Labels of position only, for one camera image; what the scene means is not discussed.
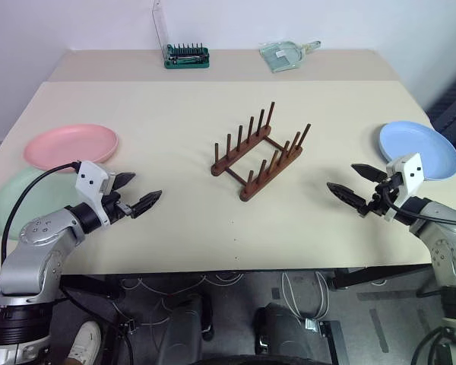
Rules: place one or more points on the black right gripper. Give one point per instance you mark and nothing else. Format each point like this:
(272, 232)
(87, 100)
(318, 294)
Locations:
(380, 205)

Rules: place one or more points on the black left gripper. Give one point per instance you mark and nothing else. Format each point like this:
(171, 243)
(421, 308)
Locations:
(114, 209)

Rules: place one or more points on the blue plate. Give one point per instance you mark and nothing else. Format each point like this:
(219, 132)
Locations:
(418, 140)

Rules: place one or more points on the pink plate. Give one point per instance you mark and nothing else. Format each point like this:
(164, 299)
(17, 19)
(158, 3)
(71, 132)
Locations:
(68, 144)

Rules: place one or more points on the brown wooden plate rack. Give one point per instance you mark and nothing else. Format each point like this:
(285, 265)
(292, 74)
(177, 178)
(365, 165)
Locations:
(222, 167)

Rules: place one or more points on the green plate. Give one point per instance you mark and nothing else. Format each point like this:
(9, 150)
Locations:
(42, 194)

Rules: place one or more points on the cream table cover sheet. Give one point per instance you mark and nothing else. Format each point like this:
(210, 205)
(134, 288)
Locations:
(213, 228)

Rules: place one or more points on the black ribbed object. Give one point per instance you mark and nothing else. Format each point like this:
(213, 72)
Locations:
(452, 110)

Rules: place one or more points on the green screwdriver bit case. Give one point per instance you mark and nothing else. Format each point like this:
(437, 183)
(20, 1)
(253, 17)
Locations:
(186, 64)

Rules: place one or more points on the dark grey rounded shape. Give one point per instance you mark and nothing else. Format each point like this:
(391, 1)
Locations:
(182, 327)
(281, 331)

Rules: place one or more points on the clear greenish plastic scoop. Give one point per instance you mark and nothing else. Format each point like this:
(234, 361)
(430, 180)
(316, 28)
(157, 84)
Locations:
(285, 57)

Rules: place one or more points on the white shoe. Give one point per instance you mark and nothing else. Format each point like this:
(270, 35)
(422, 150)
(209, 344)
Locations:
(85, 342)

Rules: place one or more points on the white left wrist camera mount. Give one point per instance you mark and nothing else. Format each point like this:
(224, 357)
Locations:
(89, 182)

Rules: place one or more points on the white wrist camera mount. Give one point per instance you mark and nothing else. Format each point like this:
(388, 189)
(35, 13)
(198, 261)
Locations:
(89, 182)
(412, 171)

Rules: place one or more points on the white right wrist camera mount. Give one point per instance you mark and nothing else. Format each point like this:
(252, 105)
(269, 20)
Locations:
(412, 171)

